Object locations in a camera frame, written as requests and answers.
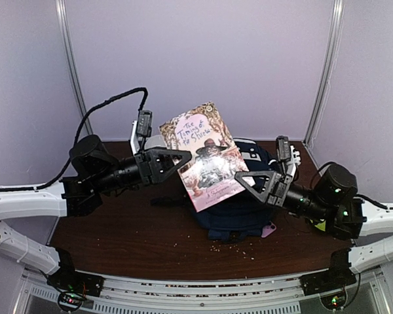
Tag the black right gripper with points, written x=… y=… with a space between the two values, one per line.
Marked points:
x=275 y=188

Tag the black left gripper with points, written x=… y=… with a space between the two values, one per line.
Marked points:
x=150 y=165

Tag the navy blue student backpack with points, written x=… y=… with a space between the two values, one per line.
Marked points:
x=239 y=216

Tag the pink smartphone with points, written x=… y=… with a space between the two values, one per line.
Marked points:
x=268 y=229

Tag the pink Shakespeare story book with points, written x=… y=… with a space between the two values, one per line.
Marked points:
x=209 y=176

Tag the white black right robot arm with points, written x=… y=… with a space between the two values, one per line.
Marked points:
x=335 y=201

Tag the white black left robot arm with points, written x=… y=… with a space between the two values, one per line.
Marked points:
x=98 y=174

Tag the white patterned ceramic bowl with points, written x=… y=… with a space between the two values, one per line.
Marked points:
x=155 y=141

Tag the green plate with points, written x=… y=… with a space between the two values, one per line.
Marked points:
x=319 y=225

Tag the front aluminium rail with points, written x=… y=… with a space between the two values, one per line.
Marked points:
x=278 y=294

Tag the right aluminium frame post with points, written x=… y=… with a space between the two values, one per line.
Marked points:
x=329 y=63

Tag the aluminium frame post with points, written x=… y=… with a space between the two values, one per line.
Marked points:
x=329 y=63
x=69 y=56

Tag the left aluminium frame post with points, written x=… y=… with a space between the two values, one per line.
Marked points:
x=69 y=56

